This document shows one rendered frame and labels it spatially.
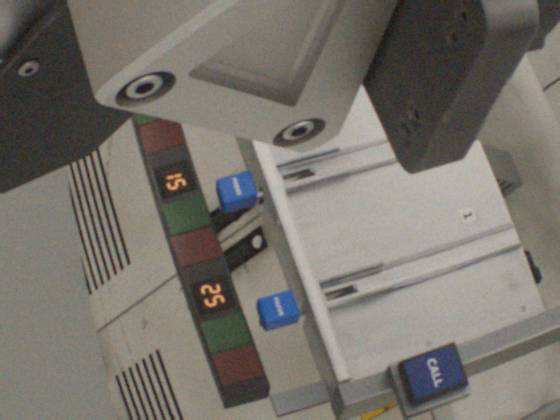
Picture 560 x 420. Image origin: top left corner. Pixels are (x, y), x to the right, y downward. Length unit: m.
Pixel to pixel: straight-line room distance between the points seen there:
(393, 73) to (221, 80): 0.05
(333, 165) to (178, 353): 0.56
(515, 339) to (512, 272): 0.07
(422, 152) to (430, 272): 0.73
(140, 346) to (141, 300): 0.06
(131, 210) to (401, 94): 1.34
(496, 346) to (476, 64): 0.75
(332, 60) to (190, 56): 0.05
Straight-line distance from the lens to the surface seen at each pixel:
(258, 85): 0.33
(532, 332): 1.03
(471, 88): 0.29
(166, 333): 1.59
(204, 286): 1.03
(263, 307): 1.00
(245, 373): 1.01
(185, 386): 1.56
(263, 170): 1.04
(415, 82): 0.31
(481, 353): 1.01
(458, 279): 1.04
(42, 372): 0.94
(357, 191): 1.06
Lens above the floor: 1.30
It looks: 34 degrees down
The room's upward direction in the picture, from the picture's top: 55 degrees clockwise
